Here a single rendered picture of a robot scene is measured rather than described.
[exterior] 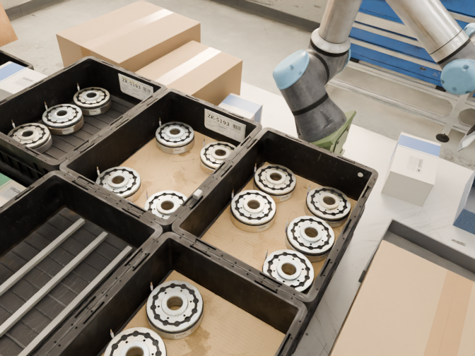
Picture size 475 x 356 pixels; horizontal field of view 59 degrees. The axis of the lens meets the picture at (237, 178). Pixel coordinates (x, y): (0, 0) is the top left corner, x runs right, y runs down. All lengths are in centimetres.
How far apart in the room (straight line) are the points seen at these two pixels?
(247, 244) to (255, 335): 20
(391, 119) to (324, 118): 174
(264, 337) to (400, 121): 231
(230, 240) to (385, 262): 32
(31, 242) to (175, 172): 36
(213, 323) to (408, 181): 70
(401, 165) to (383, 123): 162
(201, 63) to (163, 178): 53
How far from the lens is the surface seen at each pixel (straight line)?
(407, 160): 130
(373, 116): 291
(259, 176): 102
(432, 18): 98
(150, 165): 109
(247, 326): 82
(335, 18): 122
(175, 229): 81
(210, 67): 143
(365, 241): 116
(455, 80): 98
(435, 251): 120
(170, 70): 141
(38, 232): 100
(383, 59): 278
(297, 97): 120
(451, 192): 141
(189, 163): 109
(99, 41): 152
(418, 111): 284
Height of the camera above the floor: 156
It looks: 44 degrees down
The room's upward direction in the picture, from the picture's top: 5 degrees clockwise
